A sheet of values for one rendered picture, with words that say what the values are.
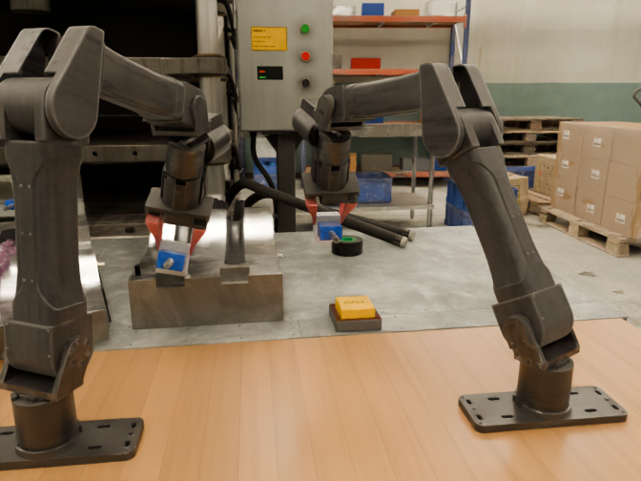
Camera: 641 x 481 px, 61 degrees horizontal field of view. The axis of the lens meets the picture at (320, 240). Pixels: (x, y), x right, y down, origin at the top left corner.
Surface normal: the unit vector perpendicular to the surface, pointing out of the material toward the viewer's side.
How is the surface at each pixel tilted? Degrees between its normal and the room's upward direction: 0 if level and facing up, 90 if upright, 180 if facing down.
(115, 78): 95
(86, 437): 0
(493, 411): 0
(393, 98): 93
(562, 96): 90
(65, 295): 77
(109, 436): 0
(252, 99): 90
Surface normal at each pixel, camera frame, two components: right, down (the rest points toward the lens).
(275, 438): 0.00, -0.96
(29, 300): -0.33, 0.13
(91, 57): 0.94, 0.09
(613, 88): 0.04, 0.26
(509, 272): -0.82, -0.04
